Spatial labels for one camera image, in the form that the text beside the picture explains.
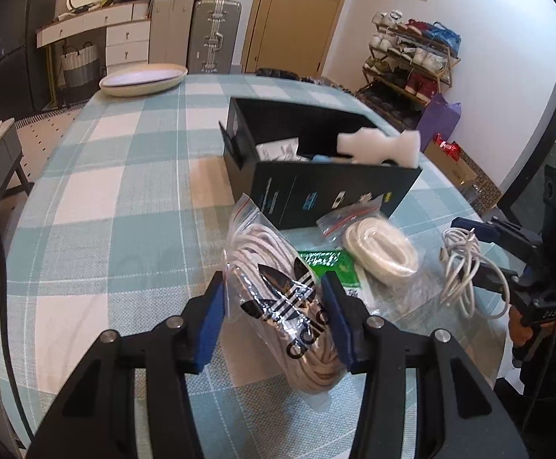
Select silver suitcase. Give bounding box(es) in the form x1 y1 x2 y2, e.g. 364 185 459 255
185 0 243 73

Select green packet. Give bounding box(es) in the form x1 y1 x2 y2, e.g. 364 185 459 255
298 247 369 307

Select open cardboard box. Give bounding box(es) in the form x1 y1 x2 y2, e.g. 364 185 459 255
424 136 503 211

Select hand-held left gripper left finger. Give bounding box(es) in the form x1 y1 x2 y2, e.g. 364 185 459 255
24 272 226 459

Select person's right hand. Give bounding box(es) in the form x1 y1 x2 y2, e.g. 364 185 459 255
506 303 556 347

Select woven basket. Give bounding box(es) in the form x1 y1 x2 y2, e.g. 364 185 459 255
60 43 99 89

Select bagged white rope coil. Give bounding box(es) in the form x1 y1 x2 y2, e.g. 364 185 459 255
316 203 446 319

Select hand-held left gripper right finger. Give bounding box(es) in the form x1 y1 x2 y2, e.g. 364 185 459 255
320 272 530 459

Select white foam piece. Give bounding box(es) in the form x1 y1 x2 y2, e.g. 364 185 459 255
337 127 422 169

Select blue bag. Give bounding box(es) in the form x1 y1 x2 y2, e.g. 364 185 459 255
426 23 461 51

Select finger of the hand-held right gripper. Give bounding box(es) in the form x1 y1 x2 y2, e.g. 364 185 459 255
451 216 544 269
471 260 527 297

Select bagged white laces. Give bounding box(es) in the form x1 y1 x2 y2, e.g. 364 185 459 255
224 194 350 395

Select plaid tablecloth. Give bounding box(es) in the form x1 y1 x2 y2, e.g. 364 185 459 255
0 74 522 459

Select grey refrigerator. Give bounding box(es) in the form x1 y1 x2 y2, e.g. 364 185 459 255
0 0 63 120

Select white dresser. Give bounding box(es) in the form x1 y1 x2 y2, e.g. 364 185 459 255
36 0 154 106

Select purple bag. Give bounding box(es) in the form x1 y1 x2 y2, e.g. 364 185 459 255
419 93 463 154

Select red packets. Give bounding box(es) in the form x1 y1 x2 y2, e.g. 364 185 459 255
433 136 460 161

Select beige door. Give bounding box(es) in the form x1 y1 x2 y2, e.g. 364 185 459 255
240 0 358 77

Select white charging cable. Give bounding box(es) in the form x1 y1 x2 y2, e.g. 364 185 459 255
438 227 513 320

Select oval cream plate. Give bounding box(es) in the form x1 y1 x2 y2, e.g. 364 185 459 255
99 63 189 97

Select group of assorted shoes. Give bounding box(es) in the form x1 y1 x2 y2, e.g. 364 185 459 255
360 10 455 118

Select wooden shoe rack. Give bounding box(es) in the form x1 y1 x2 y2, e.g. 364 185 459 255
357 10 461 122

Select black cardboard box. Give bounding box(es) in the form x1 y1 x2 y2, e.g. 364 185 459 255
218 97 423 230

